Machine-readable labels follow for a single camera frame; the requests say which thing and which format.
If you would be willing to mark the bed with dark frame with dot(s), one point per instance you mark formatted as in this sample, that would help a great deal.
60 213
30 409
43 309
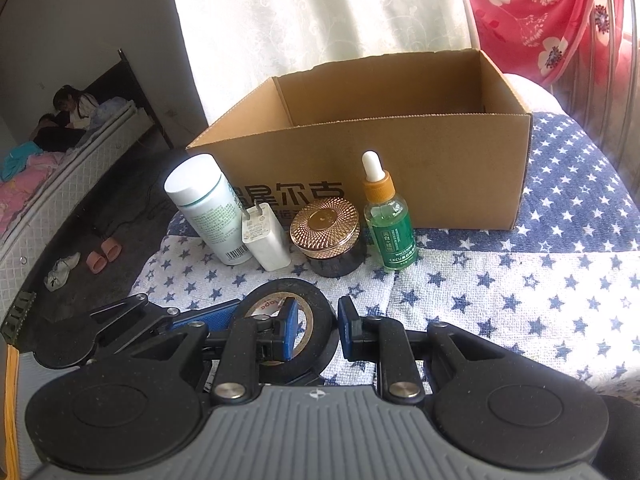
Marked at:
75 175

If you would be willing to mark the white patterned curtain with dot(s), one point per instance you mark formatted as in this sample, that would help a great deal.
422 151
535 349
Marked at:
325 15

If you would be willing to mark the brown cardboard box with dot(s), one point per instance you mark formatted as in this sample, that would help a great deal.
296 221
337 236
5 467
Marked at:
425 170

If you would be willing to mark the green dropper bottle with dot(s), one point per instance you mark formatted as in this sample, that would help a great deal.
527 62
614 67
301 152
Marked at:
392 230

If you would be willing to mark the black tape roll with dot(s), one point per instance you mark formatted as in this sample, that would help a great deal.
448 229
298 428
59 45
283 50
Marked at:
280 287

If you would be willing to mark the white bottle with green label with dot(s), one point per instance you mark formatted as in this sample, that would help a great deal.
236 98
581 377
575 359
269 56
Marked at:
210 210

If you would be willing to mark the white charger plug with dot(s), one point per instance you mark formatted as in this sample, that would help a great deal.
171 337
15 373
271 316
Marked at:
267 242

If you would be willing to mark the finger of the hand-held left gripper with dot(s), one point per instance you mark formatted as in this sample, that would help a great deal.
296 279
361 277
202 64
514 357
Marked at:
210 315

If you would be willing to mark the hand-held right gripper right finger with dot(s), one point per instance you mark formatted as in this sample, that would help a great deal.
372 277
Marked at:
346 330

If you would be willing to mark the white shoe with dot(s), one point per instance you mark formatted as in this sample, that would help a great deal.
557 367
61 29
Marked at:
61 272

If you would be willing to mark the pink slipper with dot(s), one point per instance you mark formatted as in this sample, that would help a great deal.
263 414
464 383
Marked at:
111 249
95 261

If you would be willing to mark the pink bedding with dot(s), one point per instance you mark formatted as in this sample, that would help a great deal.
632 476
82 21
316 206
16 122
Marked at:
25 185

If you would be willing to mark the dark jar with rose-gold lid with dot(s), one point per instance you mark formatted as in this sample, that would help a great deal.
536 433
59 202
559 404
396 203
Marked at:
327 250

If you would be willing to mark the metal railing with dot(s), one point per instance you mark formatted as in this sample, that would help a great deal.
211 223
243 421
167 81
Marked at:
600 90

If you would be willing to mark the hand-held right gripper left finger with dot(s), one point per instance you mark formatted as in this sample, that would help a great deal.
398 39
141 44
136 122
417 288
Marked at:
291 330

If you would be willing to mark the star-print blanket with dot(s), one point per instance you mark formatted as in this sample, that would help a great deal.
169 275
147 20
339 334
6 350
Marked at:
500 285

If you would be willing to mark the red floral cloth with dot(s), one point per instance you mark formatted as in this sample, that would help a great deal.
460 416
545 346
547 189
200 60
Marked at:
540 10

